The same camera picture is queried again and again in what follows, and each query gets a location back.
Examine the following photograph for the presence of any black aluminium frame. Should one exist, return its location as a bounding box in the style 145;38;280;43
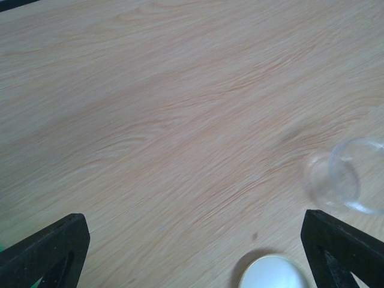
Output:
0;0;38;12

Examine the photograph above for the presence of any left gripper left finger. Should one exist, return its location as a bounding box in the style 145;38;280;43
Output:
1;214;90;287

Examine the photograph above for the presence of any clear glass jar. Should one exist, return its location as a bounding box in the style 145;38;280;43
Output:
303;137;383;215

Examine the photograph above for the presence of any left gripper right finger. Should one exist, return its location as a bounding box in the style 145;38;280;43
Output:
301;209;383;287

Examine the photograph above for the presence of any white jar lid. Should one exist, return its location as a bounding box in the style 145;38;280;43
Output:
238;254;310;288

